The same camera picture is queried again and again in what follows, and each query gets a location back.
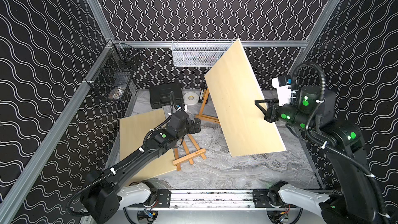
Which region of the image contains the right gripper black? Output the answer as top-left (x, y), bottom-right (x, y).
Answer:
top-left (256, 96), bottom-right (319, 137)

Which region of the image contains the wooden easel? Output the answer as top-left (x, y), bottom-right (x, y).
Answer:
top-left (195, 89), bottom-right (220, 125)
top-left (173, 134), bottom-right (207, 171)

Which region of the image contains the plywood board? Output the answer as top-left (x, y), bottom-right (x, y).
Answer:
top-left (205, 39), bottom-right (287, 157)
top-left (120, 109), bottom-right (177, 186)

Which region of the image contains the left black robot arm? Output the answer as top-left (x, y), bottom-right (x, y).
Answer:
top-left (66, 91), bottom-right (201, 224)

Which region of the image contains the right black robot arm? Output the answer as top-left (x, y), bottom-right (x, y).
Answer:
top-left (255, 62), bottom-right (398, 224)

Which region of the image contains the small black tray box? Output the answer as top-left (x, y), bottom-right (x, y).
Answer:
top-left (198, 89), bottom-right (206, 104)

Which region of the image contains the white tape roll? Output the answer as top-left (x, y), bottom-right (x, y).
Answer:
top-left (183, 92), bottom-right (200, 105)

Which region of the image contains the black plastic tool case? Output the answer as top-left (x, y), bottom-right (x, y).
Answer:
top-left (149, 83), bottom-right (183, 110)

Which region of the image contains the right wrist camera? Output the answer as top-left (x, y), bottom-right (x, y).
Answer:
top-left (272, 75), bottom-right (292, 106)

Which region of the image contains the white wire mesh basket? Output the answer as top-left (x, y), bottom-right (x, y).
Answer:
top-left (171, 39), bottom-right (235, 67)

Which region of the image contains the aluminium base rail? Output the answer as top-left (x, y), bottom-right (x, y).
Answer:
top-left (79, 188), bottom-right (347, 224)

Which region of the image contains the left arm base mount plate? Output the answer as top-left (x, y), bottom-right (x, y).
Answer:
top-left (145, 189), bottom-right (172, 208)

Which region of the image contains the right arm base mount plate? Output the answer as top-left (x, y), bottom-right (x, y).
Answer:
top-left (252, 189), bottom-right (281, 208)

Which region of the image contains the black wire mesh basket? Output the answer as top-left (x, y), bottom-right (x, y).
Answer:
top-left (88, 43), bottom-right (143, 101)

